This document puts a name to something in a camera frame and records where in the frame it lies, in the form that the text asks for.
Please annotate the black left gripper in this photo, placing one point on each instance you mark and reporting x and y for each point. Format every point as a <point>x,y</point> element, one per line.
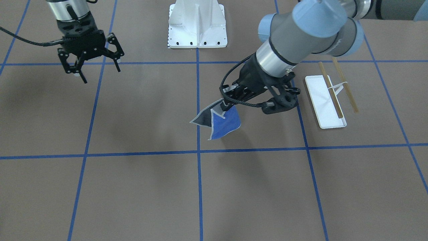
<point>251,74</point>

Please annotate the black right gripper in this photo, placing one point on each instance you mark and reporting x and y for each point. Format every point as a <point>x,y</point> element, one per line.
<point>65,54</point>

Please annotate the blue microfibre towel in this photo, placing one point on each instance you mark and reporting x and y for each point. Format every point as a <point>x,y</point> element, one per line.
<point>219,121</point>

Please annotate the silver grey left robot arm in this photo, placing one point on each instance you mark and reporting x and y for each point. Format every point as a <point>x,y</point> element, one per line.
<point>326,27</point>

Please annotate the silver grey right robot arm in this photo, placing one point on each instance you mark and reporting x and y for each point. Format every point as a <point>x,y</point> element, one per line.
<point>68,10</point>

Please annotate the wooden white towel rack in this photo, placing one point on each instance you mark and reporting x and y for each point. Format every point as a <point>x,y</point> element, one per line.
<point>323,95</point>

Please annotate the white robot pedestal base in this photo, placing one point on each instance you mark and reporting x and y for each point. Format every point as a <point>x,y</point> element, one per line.
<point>197,24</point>

